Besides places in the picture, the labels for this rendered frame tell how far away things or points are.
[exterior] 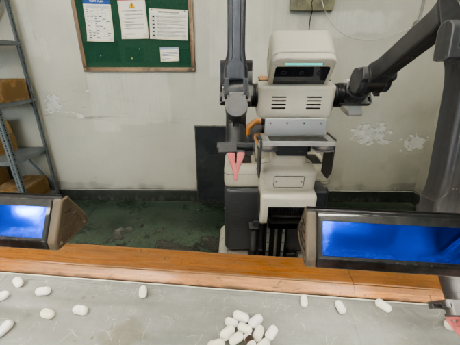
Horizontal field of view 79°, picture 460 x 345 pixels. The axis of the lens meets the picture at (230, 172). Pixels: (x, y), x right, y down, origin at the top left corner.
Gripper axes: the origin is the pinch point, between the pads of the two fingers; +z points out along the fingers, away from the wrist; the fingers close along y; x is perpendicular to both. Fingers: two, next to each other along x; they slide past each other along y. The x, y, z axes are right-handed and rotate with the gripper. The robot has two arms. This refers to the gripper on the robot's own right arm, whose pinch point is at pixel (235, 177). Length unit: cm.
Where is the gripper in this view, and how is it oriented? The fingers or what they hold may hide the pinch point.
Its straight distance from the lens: 76.3
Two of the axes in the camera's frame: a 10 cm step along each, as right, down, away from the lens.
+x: 0.1, 0.8, 10.0
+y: 10.0, 0.1, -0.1
